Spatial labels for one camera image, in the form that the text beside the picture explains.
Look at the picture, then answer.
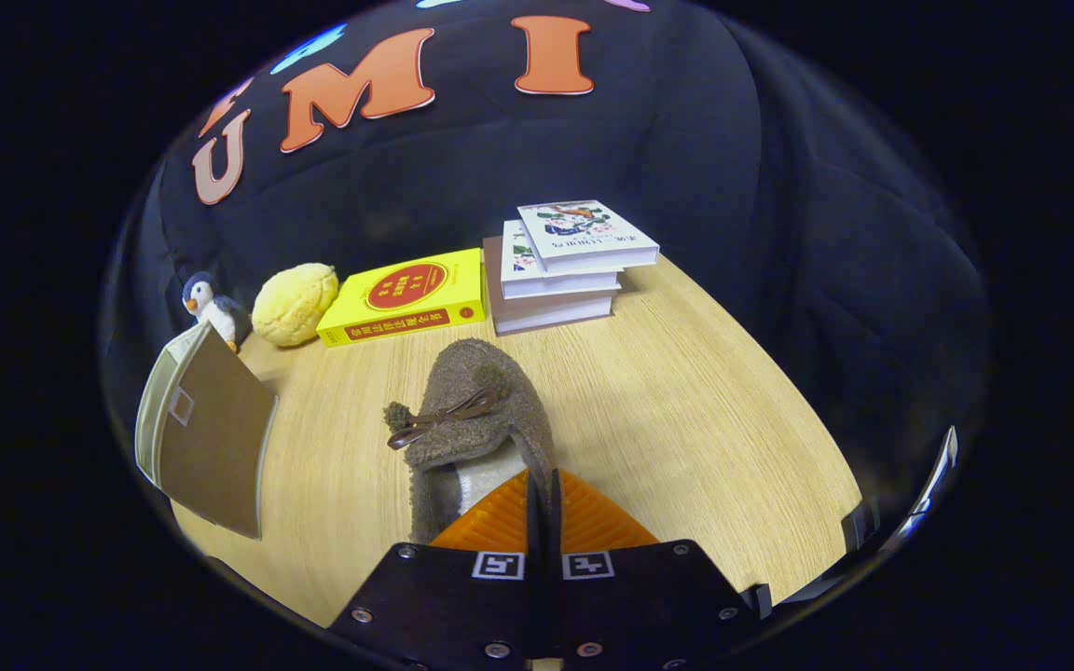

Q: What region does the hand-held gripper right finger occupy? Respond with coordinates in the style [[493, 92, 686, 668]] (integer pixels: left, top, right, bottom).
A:
[[546, 469, 771, 671]]

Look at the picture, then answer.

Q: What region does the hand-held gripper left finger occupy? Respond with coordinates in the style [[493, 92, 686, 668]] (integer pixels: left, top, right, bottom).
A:
[[330, 469, 538, 671]]

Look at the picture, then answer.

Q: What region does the brown fuzzy shoe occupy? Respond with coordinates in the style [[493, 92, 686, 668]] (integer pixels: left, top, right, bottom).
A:
[[383, 337, 558, 546]]

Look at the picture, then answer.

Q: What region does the brown fabric storage box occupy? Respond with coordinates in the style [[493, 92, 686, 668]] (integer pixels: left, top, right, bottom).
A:
[[134, 320, 279, 541]]

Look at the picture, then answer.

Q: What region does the thick brown book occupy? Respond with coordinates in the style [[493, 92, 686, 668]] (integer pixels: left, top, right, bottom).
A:
[[483, 235, 622, 336]]

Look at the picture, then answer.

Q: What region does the yellow book with red circle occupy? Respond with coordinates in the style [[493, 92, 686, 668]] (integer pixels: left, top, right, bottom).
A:
[[316, 248, 488, 349]]

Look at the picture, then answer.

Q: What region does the yellow bun-shaped plush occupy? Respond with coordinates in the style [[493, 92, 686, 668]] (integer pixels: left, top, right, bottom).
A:
[[251, 263, 340, 349]]

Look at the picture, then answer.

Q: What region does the white book with illustrated cover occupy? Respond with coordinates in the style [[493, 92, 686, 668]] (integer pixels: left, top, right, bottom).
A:
[[516, 199, 661, 276]]

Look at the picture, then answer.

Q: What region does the penguin plush toy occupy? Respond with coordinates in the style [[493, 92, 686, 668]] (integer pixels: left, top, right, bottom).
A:
[[182, 271, 254, 355]]

